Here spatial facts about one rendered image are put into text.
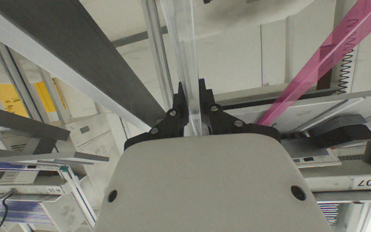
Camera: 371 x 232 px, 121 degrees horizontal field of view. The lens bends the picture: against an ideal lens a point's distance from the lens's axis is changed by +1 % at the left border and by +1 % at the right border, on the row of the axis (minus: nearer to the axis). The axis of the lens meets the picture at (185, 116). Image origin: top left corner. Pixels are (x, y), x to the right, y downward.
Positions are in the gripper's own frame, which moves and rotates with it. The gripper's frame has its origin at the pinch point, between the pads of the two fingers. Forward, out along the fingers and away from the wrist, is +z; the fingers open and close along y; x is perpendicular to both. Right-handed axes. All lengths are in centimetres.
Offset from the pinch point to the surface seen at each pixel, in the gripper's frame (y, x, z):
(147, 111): -7.7, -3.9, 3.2
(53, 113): -268, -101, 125
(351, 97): 22.0, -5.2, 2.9
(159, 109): -7.5, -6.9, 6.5
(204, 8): 7, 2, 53
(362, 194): 55, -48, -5
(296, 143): 23.7, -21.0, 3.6
